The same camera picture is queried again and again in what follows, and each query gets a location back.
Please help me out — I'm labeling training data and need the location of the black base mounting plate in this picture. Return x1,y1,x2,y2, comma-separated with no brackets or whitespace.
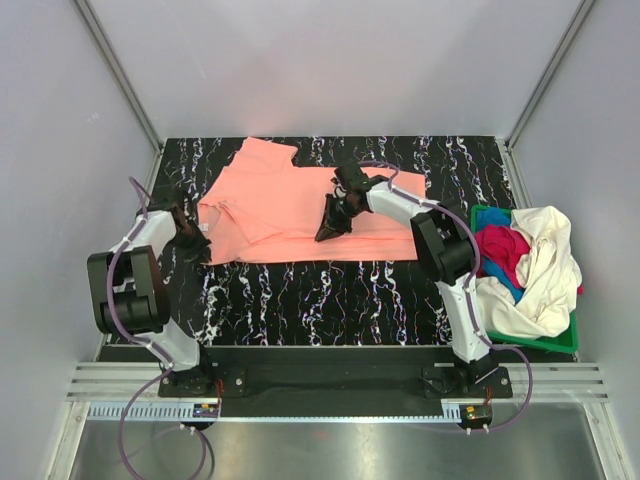
99,344,514,416

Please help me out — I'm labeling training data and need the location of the small controller board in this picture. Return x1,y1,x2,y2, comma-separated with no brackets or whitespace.
462,404,493,424
193,403,220,418

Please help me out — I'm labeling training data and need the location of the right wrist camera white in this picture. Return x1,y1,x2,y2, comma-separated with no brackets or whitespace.
331,177,347,198

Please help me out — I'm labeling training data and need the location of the blue t-shirt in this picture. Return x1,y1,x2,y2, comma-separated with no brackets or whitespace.
475,207,524,304

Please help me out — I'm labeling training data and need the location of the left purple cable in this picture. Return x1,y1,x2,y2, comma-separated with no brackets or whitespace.
107,175,216,479

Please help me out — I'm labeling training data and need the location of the slotted cable duct rail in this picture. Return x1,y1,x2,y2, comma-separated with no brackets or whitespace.
87,399,469,424

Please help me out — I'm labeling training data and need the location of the right aluminium frame post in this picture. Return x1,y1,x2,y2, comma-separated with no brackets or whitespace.
504,0,598,150

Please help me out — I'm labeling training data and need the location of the left aluminium frame post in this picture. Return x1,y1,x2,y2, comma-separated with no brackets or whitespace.
71,0,164,156

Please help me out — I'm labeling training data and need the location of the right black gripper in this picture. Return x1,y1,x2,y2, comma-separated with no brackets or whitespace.
315,194,363,243

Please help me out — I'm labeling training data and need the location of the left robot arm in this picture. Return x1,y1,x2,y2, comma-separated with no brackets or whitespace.
87,187,216,397

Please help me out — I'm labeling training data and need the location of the left small controller board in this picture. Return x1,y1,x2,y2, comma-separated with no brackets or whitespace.
193,403,220,418

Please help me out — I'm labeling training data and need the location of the aluminium frame post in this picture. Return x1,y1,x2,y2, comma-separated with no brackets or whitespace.
71,0,164,156
504,0,598,150

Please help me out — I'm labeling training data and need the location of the cream white t-shirt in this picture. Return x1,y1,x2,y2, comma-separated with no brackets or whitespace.
474,204,584,341

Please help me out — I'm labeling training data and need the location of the magenta t-shirt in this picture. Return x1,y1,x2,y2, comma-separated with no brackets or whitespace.
475,225,530,285

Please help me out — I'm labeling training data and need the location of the green plastic basket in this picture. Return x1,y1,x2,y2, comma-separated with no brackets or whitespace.
469,203,579,354

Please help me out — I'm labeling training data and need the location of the salmon pink t-shirt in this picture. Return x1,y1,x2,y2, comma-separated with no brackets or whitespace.
197,137,417,265

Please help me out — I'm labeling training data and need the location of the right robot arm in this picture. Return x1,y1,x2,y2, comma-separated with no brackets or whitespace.
315,162,512,401

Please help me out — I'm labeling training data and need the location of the right small controller board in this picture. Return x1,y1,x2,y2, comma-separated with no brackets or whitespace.
462,404,493,424

